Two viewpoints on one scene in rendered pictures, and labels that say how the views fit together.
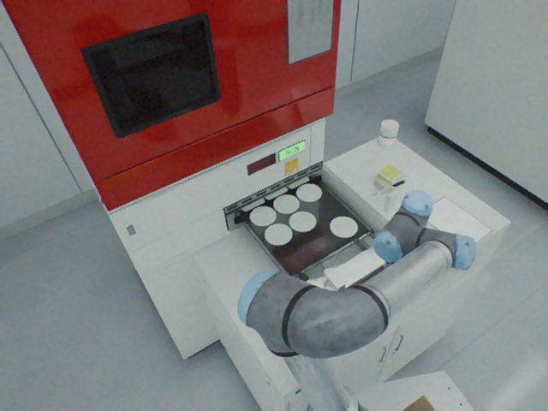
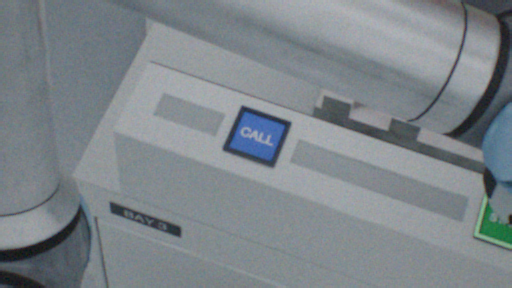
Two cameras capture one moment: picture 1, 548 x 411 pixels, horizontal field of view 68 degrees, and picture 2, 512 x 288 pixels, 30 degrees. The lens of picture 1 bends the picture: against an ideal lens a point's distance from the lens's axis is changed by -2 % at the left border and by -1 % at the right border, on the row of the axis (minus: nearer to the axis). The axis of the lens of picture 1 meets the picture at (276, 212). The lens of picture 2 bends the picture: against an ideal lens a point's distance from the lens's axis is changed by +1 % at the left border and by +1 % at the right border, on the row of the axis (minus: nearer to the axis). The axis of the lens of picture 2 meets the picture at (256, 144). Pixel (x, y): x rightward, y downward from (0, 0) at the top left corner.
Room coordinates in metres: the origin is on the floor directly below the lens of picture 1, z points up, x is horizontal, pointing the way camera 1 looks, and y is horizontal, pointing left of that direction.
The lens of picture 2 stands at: (0.18, -0.48, 1.80)
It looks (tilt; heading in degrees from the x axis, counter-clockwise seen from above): 59 degrees down; 44
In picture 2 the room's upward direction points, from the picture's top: 7 degrees clockwise
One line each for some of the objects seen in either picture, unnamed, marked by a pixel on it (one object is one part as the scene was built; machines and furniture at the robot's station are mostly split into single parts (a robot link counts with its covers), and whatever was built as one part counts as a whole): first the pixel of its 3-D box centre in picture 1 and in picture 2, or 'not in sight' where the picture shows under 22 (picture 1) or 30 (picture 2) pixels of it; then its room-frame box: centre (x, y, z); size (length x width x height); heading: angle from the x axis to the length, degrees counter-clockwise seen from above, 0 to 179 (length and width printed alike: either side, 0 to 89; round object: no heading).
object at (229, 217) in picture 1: (276, 199); not in sight; (1.13, 0.00, 0.89); 0.44 x 0.02 x 0.10; 120
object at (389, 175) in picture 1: (389, 178); not in sight; (1.10, -0.43, 1.00); 0.07 x 0.07 x 0.07; 39
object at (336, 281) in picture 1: (334, 279); (413, 100); (0.74, -0.18, 0.89); 0.08 x 0.03 x 0.03; 30
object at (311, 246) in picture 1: (302, 221); not in sight; (1.00, -0.10, 0.90); 0.34 x 0.34 x 0.01; 30
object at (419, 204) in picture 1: (413, 213); not in sight; (0.68, -0.35, 1.28); 0.09 x 0.08 x 0.11; 138
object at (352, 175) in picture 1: (407, 203); not in sight; (1.07, -0.51, 0.89); 0.62 x 0.35 x 0.14; 30
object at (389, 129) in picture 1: (388, 134); not in sight; (1.35, -0.48, 1.01); 0.07 x 0.07 x 0.10
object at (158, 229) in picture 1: (231, 193); not in sight; (1.05, 0.16, 1.02); 0.82 x 0.03 x 0.40; 120
